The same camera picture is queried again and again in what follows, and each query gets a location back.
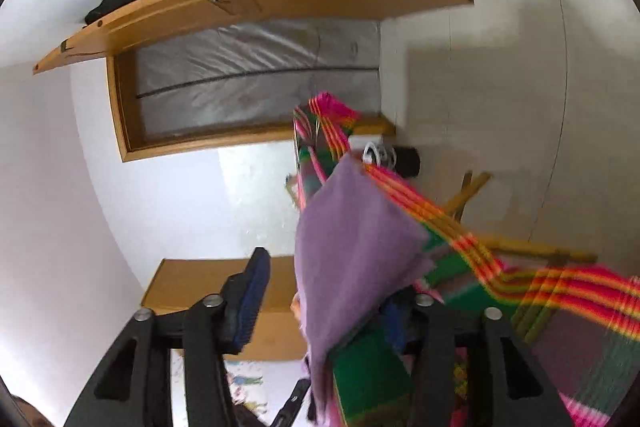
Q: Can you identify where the grey plastic door curtain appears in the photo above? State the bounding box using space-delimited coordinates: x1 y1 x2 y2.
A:
132 19 382 140

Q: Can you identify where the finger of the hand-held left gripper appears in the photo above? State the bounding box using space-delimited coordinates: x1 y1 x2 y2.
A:
270 377 312 427

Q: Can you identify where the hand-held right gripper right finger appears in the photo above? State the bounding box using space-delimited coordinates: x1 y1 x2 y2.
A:
380 291 576 427

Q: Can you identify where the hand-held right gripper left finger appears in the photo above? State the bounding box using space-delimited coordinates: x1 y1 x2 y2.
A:
64 247 272 427

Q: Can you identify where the pink green plaid blanket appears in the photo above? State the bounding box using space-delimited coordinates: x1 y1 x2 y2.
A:
292 92 640 427

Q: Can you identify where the cartoon wall sticker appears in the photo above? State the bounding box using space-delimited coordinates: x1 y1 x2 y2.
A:
225 359 266 413

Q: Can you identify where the wooden wardrobe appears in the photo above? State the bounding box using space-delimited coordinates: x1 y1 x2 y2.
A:
141 256 308 362

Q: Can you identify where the black cylinder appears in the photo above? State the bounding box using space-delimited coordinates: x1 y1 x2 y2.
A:
392 146 421 178

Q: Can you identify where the wooden door frame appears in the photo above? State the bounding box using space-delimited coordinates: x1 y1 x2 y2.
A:
106 52 396 162

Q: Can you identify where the wooden table frame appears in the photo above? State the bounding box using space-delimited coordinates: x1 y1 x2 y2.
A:
442 171 598 265

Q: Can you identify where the purple sweater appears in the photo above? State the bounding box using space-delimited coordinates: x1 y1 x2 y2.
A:
294 153 435 423

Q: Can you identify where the white cable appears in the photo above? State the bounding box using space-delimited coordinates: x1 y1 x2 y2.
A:
362 141 396 168

